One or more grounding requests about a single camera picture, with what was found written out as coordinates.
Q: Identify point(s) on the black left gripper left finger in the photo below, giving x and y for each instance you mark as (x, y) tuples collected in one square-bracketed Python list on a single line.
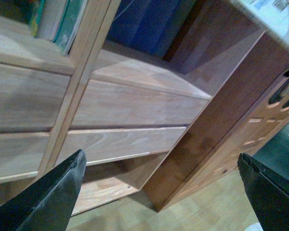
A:
[(48, 203)]

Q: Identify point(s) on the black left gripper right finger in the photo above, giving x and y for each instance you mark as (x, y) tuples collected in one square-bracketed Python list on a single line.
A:
[(267, 192)]

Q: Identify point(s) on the left wooden shelf unit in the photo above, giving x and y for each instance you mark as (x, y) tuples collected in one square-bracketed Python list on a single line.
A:
[(19, 48)]

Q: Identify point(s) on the wooden shelf unit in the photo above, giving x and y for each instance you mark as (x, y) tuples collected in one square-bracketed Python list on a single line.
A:
[(228, 52), (19, 48)]

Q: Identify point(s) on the right wooden shelf unit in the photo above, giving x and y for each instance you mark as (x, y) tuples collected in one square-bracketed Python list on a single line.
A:
[(228, 52)]

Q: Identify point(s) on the blue books row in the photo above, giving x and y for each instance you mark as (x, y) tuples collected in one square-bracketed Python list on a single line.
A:
[(149, 26)]

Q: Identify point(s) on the lower wooden drawer left unit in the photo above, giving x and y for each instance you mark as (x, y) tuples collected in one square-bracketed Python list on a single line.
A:
[(21, 154)]

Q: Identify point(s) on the wooden drawer unit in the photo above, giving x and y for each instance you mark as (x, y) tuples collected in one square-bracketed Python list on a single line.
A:
[(30, 100), (21, 154), (108, 145), (112, 105)]

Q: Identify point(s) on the lower wooden drawer right unit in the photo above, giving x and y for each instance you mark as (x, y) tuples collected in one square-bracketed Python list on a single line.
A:
[(108, 145)]

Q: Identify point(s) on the brown wooden cabinet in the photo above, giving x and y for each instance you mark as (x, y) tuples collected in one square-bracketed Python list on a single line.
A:
[(261, 122)]

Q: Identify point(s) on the upper wooden drawer left unit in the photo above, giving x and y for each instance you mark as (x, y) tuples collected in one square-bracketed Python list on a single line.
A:
[(30, 100)]

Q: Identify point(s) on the upper wooden drawer right unit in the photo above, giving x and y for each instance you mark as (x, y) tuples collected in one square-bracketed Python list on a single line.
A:
[(112, 105)]

